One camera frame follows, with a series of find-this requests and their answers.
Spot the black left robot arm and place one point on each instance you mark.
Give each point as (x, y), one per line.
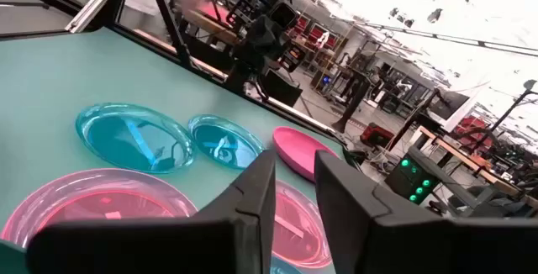
(265, 43)

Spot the large clear pink plate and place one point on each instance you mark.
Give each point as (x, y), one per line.
(96, 198)

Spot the background wooden table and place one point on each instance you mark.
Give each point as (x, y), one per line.
(462, 156)

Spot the silver aluminium bracket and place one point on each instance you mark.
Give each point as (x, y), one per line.
(90, 8)

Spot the large clear blue plate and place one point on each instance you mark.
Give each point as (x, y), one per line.
(126, 139)

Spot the black box with green lights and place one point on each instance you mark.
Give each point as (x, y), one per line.
(414, 177)

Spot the opaque pink plate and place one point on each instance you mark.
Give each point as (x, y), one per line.
(294, 150)

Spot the background computer monitor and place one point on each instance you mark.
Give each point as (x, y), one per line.
(449, 106)

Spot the green table mat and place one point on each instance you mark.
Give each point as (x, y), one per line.
(63, 76)

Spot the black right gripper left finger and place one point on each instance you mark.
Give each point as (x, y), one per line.
(168, 244)

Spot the red toolbox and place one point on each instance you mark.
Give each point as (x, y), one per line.
(376, 135)

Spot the small clear blue plate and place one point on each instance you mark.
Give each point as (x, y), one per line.
(283, 267)
(223, 143)

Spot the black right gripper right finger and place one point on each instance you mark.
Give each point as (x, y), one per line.
(399, 240)

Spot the small clear pink plate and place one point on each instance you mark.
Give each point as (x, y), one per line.
(298, 232)

